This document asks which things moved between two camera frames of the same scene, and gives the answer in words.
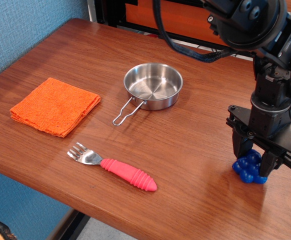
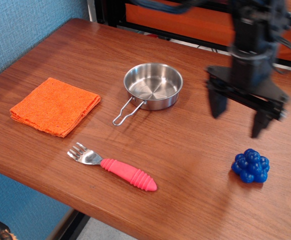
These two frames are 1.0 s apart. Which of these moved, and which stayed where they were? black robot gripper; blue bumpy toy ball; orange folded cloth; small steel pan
Moved: black robot gripper
Stayed: blue bumpy toy ball; small steel pan; orange folded cloth
